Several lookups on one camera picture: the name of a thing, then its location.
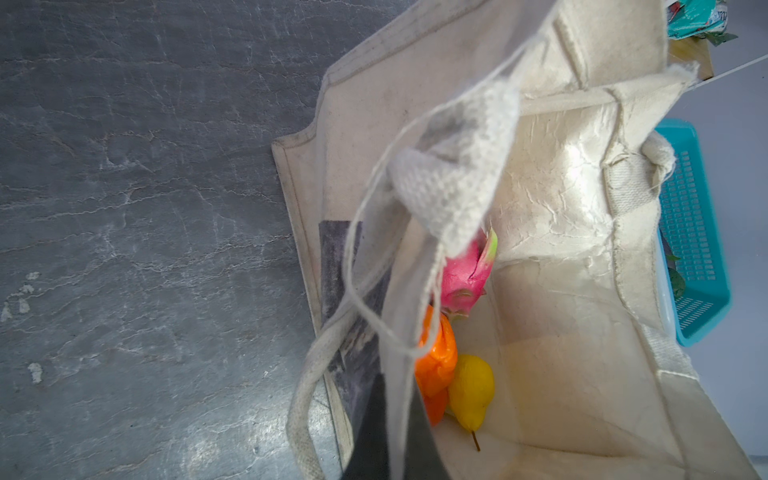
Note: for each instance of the orange pumpkin vegetable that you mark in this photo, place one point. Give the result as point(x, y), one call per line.
point(434, 372)

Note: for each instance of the yellow lemon fruit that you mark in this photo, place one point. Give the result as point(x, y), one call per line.
point(471, 392)

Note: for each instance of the pink dragon fruit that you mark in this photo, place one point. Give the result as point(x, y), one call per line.
point(464, 277)

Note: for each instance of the cream canvas tote bag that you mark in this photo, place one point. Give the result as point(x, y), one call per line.
point(538, 119)

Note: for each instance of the orange fruit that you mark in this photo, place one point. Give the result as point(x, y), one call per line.
point(435, 406)

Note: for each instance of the teal snack bag lower shelf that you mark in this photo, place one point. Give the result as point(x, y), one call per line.
point(701, 19)

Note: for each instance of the teal plastic vegetable basket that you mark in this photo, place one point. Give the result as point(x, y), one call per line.
point(688, 228)

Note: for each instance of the white two-tier wooden shelf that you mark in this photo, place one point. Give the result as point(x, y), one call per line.
point(691, 51)

